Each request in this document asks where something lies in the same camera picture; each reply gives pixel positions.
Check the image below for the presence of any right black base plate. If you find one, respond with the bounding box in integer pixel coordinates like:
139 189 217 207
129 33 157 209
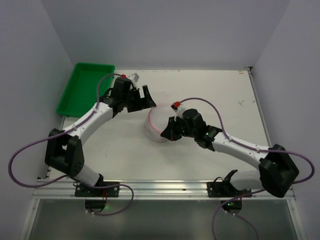
206 176 252 198

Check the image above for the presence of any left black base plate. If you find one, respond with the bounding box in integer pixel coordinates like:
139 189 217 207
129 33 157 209
73 181 120 198

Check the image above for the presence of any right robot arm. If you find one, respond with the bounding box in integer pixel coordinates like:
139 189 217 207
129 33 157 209
160 108 299 198

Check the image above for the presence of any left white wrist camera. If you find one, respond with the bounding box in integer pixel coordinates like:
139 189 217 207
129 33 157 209
121 73 140 89

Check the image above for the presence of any aluminium rail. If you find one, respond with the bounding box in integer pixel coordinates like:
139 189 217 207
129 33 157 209
31 177 297 201
245 66 273 147

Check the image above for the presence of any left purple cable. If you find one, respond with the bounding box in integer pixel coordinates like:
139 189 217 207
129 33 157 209
7 73 135 216

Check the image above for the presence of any aluminium front rail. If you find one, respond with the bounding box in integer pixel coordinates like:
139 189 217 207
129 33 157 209
31 177 297 201

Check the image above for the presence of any purple cable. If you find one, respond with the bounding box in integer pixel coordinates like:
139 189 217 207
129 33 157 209
7 73 135 216
178 96 315 240

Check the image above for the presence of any green plastic tray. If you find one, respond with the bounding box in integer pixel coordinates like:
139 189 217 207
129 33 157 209
56 62 116 118

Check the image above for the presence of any aluminium right side rail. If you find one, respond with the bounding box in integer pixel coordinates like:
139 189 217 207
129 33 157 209
245 66 273 147

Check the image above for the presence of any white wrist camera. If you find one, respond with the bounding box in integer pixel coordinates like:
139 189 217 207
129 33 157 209
170 101 186 122
121 73 140 89

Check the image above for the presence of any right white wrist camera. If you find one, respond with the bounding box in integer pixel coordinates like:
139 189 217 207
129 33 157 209
170 101 186 122

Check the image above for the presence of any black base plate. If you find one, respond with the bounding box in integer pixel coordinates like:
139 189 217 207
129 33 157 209
206 176 252 198
73 181 120 198

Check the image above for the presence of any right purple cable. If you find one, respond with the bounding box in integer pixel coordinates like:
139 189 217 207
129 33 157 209
178 96 315 240

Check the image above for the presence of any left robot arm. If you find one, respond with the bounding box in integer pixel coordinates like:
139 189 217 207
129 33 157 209
44 74 156 189

